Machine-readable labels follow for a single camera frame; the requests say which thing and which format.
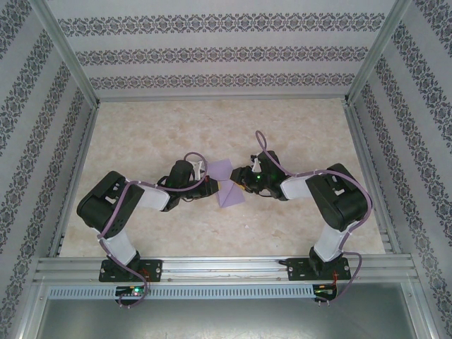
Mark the grey metal sheet panel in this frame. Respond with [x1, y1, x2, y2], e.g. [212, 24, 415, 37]
[33, 282, 430, 339]

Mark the long aluminium mounting rail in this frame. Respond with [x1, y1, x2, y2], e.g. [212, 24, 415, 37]
[33, 253, 420, 285]

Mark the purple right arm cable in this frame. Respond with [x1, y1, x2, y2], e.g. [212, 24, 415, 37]
[254, 130, 374, 307]

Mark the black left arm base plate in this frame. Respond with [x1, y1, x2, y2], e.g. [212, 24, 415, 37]
[98, 258, 164, 283]

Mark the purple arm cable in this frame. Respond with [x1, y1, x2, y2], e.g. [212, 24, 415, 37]
[97, 151, 210, 310]
[254, 130, 374, 307]

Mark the aluminium frame post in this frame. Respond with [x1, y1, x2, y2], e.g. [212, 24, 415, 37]
[30, 0, 102, 107]
[344, 0, 413, 107]

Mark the grey slotted cable duct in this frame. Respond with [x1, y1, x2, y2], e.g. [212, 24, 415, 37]
[47, 284, 316, 301]

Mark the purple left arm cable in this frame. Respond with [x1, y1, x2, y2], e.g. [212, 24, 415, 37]
[97, 151, 210, 310]

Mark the aluminium side rail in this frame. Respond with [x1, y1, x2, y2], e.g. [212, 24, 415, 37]
[47, 104, 100, 258]
[344, 104, 402, 255]

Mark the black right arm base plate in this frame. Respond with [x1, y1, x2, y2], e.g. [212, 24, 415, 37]
[287, 257, 352, 283]

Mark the thin aluminium wall-foot rail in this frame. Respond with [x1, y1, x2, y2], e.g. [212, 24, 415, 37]
[95, 94, 350, 104]

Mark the purple paper sheet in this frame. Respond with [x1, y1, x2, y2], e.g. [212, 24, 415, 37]
[206, 158, 246, 208]

